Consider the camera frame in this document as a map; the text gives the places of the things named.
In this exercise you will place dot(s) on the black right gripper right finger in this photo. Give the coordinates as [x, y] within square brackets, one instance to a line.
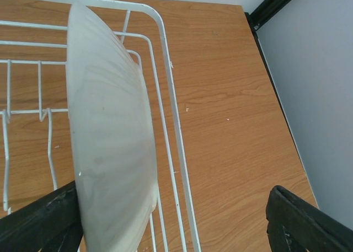
[296, 225]

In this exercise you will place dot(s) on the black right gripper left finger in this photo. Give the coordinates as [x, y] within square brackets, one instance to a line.
[51, 223]

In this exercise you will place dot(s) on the floral patterned plate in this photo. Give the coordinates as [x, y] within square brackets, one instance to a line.
[113, 147]

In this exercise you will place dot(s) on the black right frame post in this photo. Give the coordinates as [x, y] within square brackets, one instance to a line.
[264, 12]

